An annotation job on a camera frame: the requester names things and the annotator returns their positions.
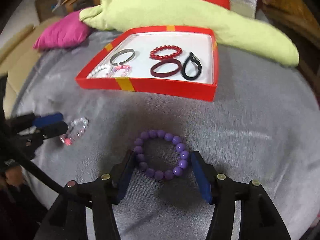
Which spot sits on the silver metal bangle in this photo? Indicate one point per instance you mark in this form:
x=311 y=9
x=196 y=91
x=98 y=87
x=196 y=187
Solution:
x=121 y=57

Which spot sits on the left hand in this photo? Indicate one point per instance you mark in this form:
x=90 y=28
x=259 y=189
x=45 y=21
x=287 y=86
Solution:
x=12 y=177

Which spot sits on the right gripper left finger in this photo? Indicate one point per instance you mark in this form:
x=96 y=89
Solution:
x=117 y=181

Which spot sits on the beige leather sofa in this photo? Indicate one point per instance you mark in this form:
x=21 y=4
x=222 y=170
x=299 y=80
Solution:
x=18 y=58

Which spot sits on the red shallow gift box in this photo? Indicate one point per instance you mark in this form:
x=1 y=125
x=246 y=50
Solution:
x=171 y=60

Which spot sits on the light green folded blanket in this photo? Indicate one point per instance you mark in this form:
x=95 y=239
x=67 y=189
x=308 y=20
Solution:
x=230 y=28

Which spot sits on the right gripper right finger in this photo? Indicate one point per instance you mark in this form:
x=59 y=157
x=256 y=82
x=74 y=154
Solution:
x=210 y=186

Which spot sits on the grey bed cover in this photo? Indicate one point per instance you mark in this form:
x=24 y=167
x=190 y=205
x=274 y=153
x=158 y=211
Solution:
x=263 y=124

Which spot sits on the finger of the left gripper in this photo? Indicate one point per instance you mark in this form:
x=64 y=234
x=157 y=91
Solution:
x=47 y=119
x=46 y=132

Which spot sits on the wooden shelf table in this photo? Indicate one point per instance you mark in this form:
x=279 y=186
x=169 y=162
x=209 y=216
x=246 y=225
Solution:
x=299 y=19

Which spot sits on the magenta pillow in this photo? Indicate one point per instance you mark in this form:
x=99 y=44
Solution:
x=68 y=32

